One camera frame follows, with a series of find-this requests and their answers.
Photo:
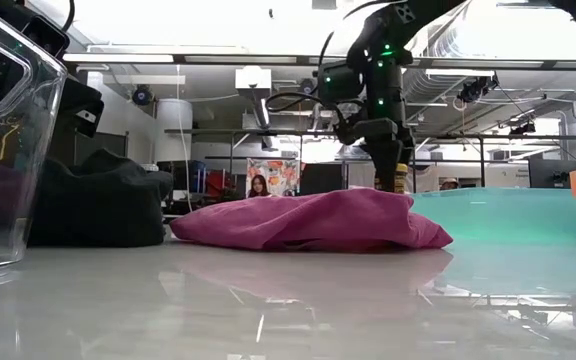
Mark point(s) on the clear plastic bin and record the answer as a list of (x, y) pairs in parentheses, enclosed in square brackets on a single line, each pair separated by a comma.
[(23, 165)]

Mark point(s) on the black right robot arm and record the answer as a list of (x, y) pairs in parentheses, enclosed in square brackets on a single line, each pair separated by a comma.
[(385, 80)]

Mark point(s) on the teal plastic bin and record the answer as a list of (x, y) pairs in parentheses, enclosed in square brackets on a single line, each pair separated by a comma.
[(498, 212)]

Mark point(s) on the person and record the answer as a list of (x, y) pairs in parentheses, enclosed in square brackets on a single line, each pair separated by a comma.
[(258, 187), (449, 183)]

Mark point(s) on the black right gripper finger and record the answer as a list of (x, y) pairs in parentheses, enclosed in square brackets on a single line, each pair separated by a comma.
[(385, 177)]

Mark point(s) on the black cloth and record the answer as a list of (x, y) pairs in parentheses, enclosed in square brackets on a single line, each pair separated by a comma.
[(103, 205)]

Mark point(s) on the yellow lidded spice jar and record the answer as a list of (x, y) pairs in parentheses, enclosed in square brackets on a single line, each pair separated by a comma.
[(401, 177)]

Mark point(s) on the long ceiling light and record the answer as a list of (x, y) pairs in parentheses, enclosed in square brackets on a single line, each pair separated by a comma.
[(118, 58)]

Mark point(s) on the floral poster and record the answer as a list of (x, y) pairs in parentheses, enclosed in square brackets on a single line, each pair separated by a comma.
[(280, 175)]

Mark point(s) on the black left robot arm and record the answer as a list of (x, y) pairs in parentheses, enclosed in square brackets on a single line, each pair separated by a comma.
[(85, 107)]

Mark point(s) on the magenta cloth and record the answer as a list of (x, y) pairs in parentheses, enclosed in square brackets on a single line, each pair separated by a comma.
[(313, 220)]

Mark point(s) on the white ceiling box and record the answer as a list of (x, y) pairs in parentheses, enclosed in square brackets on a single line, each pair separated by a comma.
[(253, 78)]

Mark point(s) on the white column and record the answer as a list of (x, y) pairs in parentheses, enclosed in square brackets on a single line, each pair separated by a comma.
[(173, 130)]

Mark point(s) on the black monitor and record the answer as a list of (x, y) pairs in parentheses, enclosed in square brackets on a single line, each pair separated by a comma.
[(321, 179), (550, 174)]

